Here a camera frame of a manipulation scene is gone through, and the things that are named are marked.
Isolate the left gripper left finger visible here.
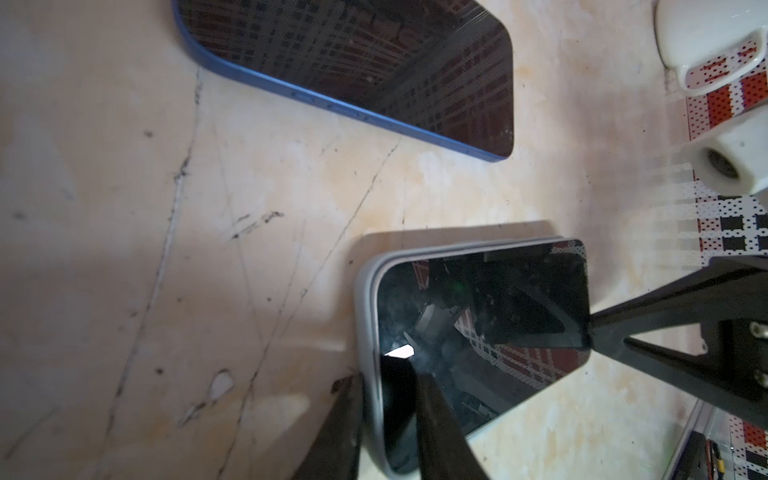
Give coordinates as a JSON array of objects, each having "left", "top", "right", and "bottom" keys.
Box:
[{"left": 293, "top": 373, "right": 364, "bottom": 480}]

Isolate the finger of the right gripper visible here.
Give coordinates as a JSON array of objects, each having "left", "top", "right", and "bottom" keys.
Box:
[{"left": 589, "top": 256, "right": 767, "bottom": 428}]

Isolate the light blue case front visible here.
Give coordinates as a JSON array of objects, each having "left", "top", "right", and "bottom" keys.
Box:
[{"left": 352, "top": 235, "right": 568, "bottom": 480}]

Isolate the white ceramic mug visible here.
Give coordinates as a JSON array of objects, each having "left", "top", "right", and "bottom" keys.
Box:
[{"left": 654, "top": 0, "right": 767, "bottom": 97}]

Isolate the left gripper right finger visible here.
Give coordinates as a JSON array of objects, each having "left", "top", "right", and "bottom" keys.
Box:
[{"left": 415, "top": 374, "right": 488, "bottom": 479}]

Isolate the black phone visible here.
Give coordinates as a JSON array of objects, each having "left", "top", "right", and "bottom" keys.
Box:
[
  {"left": 172, "top": 0, "right": 514, "bottom": 162},
  {"left": 374, "top": 238, "right": 594, "bottom": 475}
]

